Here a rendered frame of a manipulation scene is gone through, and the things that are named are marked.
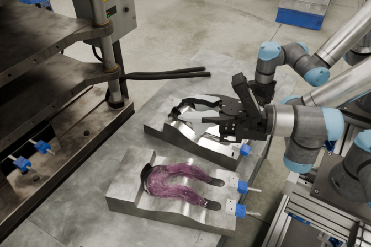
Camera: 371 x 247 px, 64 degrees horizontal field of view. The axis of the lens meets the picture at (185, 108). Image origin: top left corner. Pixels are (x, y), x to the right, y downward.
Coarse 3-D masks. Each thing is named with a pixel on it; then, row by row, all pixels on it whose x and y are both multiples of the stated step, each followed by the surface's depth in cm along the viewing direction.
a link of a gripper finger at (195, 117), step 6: (186, 114) 67; (192, 114) 66; (198, 114) 66; (204, 114) 66; (210, 114) 66; (216, 114) 66; (186, 120) 67; (192, 120) 66; (198, 120) 66; (198, 126) 68; (204, 126) 68; (210, 126) 68; (198, 132) 69; (204, 132) 69
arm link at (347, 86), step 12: (348, 72) 73; (360, 72) 71; (324, 84) 78; (336, 84) 75; (348, 84) 73; (360, 84) 71; (288, 96) 86; (300, 96) 86; (312, 96) 78; (324, 96) 76; (336, 96) 75; (348, 96) 74; (360, 96) 74; (336, 108) 77
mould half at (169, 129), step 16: (160, 112) 156; (144, 128) 152; (160, 128) 147; (176, 128) 138; (208, 128) 144; (176, 144) 146; (192, 144) 139; (208, 144) 136; (224, 160) 134; (240, 160) 139
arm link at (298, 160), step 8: (288, 144) 75; (296, 144) 71; (288, 152) 75; (296, 152) 72; (304, 152) 70; (312, 152) 70; (288, 160) 75; (296, 160) 73; (304, 160) 72; (312, 160) 73; (288, 168) 77; (296, 168) 75; (304, 168) 74
